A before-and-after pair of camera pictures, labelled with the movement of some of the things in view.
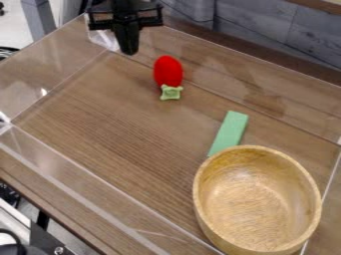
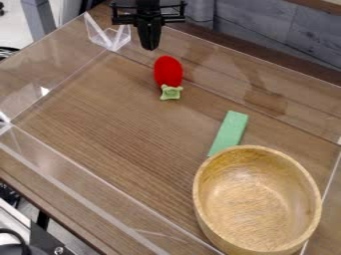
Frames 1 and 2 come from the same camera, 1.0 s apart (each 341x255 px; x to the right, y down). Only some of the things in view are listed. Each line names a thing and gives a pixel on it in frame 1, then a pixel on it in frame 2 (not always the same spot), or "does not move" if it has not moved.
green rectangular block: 230,131 does not move
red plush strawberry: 168,72 does not move
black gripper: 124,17 → 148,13
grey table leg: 39,15 does not move
